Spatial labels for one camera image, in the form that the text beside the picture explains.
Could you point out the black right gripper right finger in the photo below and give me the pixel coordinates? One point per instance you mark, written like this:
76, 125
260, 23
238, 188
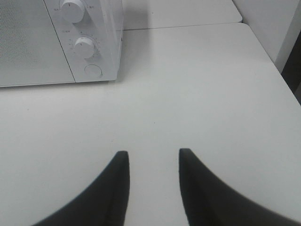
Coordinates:
208, 201

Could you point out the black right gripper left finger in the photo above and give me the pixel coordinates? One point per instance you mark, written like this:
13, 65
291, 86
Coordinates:
103, 203

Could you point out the round white door release button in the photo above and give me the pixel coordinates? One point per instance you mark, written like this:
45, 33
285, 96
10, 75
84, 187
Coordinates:
93, 71

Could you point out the white microwave knob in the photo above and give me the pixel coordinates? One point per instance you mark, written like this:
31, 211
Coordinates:
72, 10
84, 47

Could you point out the white microwave oven body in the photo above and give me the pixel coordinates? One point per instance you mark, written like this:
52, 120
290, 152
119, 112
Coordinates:
103, 24

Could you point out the white right partition panel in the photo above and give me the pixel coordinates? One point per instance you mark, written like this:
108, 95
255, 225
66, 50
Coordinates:
275, 23

